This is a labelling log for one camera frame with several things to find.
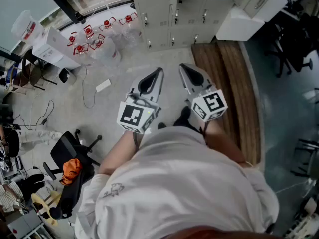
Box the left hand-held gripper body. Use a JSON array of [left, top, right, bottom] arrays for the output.
[[116, 92, 161, 135]]

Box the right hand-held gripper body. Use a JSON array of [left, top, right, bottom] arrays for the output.
[[185, 83, 228, 123]]

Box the grey metal locker cabinet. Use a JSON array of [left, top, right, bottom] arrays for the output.
[[131, 0, 236, 52]]

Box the person's right forearm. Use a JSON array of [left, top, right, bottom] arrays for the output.
[[204, 119, 247, 164]]

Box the person's left forearm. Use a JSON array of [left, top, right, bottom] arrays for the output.
[[98, 130, 141, 176]]

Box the wooden slat platform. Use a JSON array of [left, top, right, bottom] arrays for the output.
[[190, 40, 265, 168]]

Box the white power strip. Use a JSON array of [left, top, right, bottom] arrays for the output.
[[95, 78, 112, 93]]

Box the person's right black shoe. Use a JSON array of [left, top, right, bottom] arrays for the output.
[[173, 106, 192, 128]]

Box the group of clear water jugs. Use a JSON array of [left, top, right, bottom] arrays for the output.
[[66, 12, 144, 67]]

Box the black office chair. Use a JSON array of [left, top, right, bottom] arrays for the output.
[[264, 12, 319, 78], [42, 129, 103, 220]]

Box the grey waste bin black liner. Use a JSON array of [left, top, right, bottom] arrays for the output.
[[58, 68, 77, 86]]

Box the orange cloth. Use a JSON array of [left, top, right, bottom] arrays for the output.
[[59, 158, 83, 186]]

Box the person's white t-shirt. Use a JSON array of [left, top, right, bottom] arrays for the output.
[[74, 125, 280, 239]]

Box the black cylindrical flask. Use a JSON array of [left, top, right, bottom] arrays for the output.
[[74, 11, 87, 24]]

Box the white cardboard box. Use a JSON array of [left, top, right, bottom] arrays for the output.
[[31, 25, 81, 70]]

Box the brown wooden chair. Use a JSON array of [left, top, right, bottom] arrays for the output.
[[21, 49, 58, 92]]

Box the large clear jug red label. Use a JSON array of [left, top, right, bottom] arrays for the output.
[[11, 10, 46, 44]]

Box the yellow wooden stool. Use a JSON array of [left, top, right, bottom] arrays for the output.
[[31, 190, 63, 227]]

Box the white shelf unit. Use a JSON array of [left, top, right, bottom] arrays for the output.
[[7, 208, 50, 239]]

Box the black wrist lanyard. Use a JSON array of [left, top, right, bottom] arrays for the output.
[[201, 122, 209, 144]]

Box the thin dark power cord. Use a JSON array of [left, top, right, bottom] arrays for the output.
[[81, 65, 98, 109]]

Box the white block pedestal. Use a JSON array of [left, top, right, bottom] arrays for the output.
[[215, 6, 265, 42]]

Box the black power adapter cable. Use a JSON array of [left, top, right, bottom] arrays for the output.
[[13, 99, 55, 131]]

